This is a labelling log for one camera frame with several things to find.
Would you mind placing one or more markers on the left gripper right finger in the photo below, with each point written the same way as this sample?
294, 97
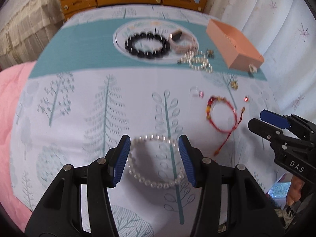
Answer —
250, 212

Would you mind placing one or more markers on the pink drawer box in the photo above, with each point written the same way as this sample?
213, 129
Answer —
235, 48

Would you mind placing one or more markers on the right hand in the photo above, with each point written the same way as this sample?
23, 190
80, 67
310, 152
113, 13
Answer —
294, 192

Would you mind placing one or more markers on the gold round earring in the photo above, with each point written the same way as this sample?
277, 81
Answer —
234, 85

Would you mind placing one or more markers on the tree print bed sheet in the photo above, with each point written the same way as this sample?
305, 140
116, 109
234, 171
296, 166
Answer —
86, 91

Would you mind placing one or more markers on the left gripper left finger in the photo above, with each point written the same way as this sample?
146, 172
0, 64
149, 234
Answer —
58, 212

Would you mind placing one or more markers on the gold green brooch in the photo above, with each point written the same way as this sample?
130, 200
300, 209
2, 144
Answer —
210, 53

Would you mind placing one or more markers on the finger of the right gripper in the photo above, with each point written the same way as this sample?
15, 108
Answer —
266, 131
275, 119

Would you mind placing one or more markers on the pink band smart watch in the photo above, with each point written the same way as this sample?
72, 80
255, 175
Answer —
182, 42

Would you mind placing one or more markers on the lace covered cabinet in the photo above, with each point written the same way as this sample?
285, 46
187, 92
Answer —
27, 26

